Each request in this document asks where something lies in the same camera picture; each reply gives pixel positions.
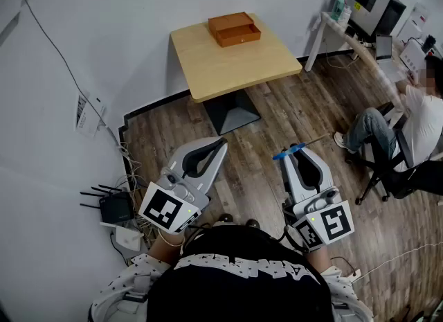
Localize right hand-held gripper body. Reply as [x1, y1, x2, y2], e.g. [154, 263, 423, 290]
[282, 188, 354, 253]

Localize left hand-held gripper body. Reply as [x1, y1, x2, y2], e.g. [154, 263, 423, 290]
[138, 166, 210, 235]

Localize blue-handled scissors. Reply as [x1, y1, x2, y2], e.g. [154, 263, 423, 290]
[272, 134, 329, 161]

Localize orange wooden drawer box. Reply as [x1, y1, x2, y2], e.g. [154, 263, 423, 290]
[208, 11, 262, 48]

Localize person's right forearm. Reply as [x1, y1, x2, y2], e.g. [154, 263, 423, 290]
[304, 246, 334, 276]

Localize person's left forearm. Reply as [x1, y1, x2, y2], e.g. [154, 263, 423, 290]
[148, 229, 188, 267]

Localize black router with antennas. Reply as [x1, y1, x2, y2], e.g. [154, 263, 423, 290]
[79, 184, 134, 224]

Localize white router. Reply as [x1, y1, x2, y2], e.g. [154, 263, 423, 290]
[100, 222, 145, 251]

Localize black office chair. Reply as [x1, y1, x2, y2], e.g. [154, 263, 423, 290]
[356, 104, 443, 206]

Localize person's torso in black top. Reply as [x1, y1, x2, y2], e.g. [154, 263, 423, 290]
[90, 225, 374, 322]

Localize white curved desk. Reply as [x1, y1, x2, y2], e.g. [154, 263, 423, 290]
[304, 11, 416, 120]

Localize grey laptop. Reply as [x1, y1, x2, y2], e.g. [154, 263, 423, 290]
[375, 34, 394, 61]

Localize white device with red button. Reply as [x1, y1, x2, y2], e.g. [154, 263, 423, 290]
[399, 38, 432, 72]

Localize green bottle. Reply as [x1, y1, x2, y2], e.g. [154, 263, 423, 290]
[331, 0, 347, 22]

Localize thin gold bracelet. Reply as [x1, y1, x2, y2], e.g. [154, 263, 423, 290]
[158, 226, 186, 247]

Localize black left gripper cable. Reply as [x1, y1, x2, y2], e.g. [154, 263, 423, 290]
[178, 223, 213, 256]

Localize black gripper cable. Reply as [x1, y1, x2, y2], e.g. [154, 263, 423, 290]
[178, 223, 213, 256]
[282, 225, 309, 254]

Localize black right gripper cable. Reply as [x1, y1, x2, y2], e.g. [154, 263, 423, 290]
[282, 225, 309, 254]

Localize tangled bundle of cables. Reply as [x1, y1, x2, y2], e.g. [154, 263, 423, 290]
[110, 140, 157, 256]

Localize black table pedestal base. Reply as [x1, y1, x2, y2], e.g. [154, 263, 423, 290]
[202, 89, 261, 136]

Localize long white floor cable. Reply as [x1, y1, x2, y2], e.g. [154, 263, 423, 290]
[349, 242, 443, 280]

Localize white wall socket box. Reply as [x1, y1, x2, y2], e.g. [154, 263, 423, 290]
[74, 91, 107, 138]

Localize thin grey wall cable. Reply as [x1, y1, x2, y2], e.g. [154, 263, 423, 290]
[6, 0, 123, 149]

